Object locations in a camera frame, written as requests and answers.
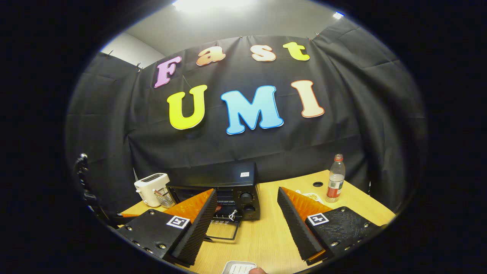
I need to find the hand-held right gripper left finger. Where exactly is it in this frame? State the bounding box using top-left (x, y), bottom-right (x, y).
top-left (116, 188), bottom-right (218, 266)

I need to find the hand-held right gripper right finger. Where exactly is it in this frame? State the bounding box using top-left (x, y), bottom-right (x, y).
top-left (277, 186), bottom-right (382, 266)

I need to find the black electric oven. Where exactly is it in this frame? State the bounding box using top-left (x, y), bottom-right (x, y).
top-left (166, 162), bottom-right (261, 242)

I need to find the white toaster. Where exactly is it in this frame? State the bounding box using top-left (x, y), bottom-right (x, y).
top-left (134, 173), bottom-right (171, 208)

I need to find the white divided plate of beans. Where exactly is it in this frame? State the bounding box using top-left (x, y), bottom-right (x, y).
top-left (295, 189), bottom-right (325, 204)

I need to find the clear glass cup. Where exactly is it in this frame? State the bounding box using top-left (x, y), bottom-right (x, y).
top-left (154, 186), bottom-right (176, 208)

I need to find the white ribbed tray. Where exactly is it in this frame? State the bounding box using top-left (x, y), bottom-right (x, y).
top-left (221, 260), bottom-right (258, 274)

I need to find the clear bottle with red label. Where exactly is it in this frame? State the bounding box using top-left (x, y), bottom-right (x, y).
top-left (325, 153), bottom-right (346, 203)

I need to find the black backdrop cloth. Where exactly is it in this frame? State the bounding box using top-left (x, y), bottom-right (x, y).
top-left (65, 17), bottom-right (428, 225)

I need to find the large ceiling light panel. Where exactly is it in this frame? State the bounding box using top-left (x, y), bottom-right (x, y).
top-left (171, 0), bottom-right (252, 13)

